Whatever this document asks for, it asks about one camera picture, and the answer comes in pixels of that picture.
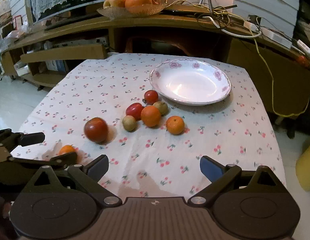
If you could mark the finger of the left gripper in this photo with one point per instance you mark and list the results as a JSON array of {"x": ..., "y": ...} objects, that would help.
[
  {"x": 31, "y": 139},
  {"x": 64, "y": 159}
]

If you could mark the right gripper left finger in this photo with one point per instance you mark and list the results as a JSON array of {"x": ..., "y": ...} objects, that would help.
[{"x": 97, "y": 168}]

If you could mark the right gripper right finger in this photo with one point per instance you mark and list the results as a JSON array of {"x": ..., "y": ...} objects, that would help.
[{"x": 211, "y": 169}]

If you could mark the small orange mandarin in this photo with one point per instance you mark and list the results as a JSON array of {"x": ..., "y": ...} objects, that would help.
[{"x": 66, "y": 149}]

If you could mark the large dark red tomato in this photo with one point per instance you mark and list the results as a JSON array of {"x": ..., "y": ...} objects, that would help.
[{"x": 96, "y": 130}]

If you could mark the green-brown kiwi front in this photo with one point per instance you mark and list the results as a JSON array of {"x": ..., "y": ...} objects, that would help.
[{"x": 129, "y": 123}]

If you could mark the green-brown kiwi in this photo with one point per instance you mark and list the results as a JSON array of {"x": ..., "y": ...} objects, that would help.
[
  {"x": 129, "y": 123},
  {"x": 162, "y": 107}
]

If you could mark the orange mandarin with stem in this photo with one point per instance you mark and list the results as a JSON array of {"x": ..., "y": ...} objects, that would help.
[{"x": 175, "y": 125}]

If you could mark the oval red tomato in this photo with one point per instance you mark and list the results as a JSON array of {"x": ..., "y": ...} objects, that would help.
[{"x": 135, "y": 110}]

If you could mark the large orange mandarin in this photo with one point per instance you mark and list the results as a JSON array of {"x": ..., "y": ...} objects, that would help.
[{"x": 150, "y": 116}]

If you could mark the small round red tomato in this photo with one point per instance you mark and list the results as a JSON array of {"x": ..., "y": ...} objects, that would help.
[{"x": 150, "y": 97}]

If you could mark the cherry print tablecloth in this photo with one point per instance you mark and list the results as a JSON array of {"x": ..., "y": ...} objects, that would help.
[{"x": 151, "y": 162}]

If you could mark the wooden TV stand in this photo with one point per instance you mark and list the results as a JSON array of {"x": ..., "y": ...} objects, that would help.
[{"x": 282, "y": 83}]

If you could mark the white floral plate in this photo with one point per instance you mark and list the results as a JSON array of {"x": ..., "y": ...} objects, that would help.
[{"x": 190, "y": 82}]

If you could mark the yellow trash bin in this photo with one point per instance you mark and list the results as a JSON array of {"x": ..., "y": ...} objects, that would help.
[{"x": 303, "y": 170}]

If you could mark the small red object on stand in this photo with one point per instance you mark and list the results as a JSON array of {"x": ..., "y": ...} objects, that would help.
[{"x": 302, "y": 60}]

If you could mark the white power strip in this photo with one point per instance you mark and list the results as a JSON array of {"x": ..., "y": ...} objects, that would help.
[{"x": 280, "y": 39}]

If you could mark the glass fruit bowl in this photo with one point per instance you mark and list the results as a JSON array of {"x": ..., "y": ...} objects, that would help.
[{"x": 115, "y": 13}]

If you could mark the yellow apple in bowl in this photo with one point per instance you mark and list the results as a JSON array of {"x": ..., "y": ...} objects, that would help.
[{"x": 114, "y": 3}]

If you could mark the black television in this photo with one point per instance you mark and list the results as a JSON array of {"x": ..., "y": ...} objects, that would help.
[{"x": 70, "y": 2}]

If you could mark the front orange in bowl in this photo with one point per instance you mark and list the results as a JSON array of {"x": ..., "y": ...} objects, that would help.
[{"x": 136, "y": 3}]

